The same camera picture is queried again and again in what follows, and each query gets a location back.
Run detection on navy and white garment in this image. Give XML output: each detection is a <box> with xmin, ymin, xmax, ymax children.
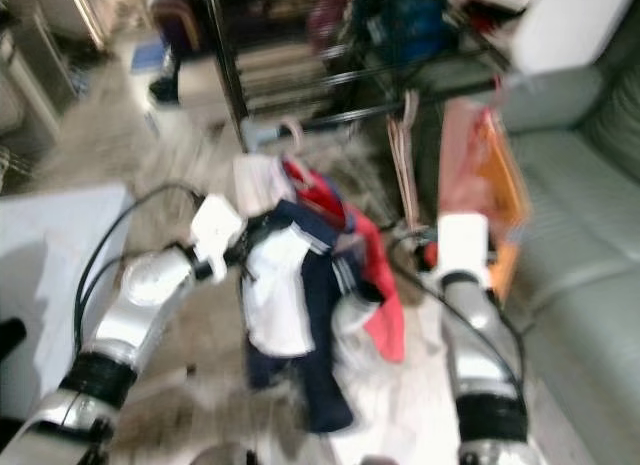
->
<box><xmin>240</xmin><ymin>200</ymin><xmax>381</xmax><ymax>436</ymax></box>

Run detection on red garment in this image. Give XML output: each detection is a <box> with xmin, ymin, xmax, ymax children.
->
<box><xmin>280</xmin><ymin>157</ymin><xmax>408</xmax><ymax>364</ymax></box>

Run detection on white plastic hanger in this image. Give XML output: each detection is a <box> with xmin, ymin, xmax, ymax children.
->
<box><xmin>278</xmin><ymin>118</ymin><xmax>306</xmax><ymax>171</ymax></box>

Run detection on white ottoman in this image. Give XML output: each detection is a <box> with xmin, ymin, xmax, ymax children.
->
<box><xmin>175</xmin><ymin>55</ymin><xmax>241</xmax><ymax>114</ymax></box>

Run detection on black metal drying rack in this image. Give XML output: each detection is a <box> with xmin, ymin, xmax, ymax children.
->
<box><xmin>198</xmin><ymin>0</ymin><xmax>531</xmax><ymax>151</ymax></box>

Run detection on dark blue cloth pile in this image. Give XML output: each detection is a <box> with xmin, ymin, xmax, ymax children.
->
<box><xmin>148</xmin><ymin>75</ymin><xmax>181</xmax><ymax>106</ymax></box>

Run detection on white table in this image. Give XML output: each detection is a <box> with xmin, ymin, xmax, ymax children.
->
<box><xmin>0</xmin><ymin>183</ymin><xmax>136</xmax><ymax>406</ymax></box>

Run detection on blue floor mat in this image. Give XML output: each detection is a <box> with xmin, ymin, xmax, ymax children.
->
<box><xmin>130</xmin><ymin>40</ymin><xmax>163</xmax><ymax>71</ymax></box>

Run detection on purple armchair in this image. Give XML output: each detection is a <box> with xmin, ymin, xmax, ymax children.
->
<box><xmin>155</xmin><ymin>0</ymin><xmax>211</xmax><ymax>58</ymax></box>

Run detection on magenta garment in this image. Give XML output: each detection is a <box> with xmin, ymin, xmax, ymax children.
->
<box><xmin>305</xmin><ymin>0</ymin><xmax>351</xmax><ymax>51</ymax></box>

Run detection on orange cartoon print garment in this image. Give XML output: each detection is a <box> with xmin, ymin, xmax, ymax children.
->
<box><xmin>438</xmin><ymin>95</ymin><xmax>533</xmax><ymax>298</ymax></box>

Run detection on white air purifier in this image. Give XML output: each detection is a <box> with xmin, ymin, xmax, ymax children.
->
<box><xmin>0</xmin><ymin>30</ymin><xmax>61</xmax><ymax>146</ymax></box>

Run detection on blue bag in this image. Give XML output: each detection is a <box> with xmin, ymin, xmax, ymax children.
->
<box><xmin>345</xmin><ymin>0</ymin><xmax>451</xmax><ymax>68</ymax></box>

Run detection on grey-green leather sofa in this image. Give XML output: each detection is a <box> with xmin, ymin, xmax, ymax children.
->
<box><xmin>490</xmin><ymin>60</ymin><xmax>640</xmax><ymax>465</ymax></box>

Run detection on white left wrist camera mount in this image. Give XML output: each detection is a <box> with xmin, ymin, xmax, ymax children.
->
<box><xmin>190</xmin><ymin>193</ymin><xmax>246</xmax><ymax>271</ymax></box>

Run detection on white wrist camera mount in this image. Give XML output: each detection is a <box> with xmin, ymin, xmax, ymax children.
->
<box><xmin>190</xmin><ymin>193</ymin><xmax>246</xmax><ymax>271</ymax></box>
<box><xmin>435</xmin><ymin>213</ymin><xmax>491</xmax><ymax>286</ymax></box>

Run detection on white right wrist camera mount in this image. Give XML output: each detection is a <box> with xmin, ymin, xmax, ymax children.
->
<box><xmin>435</xmin><ymin>213</ymin><xmax>491</xmax><ymax>286</ymax></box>

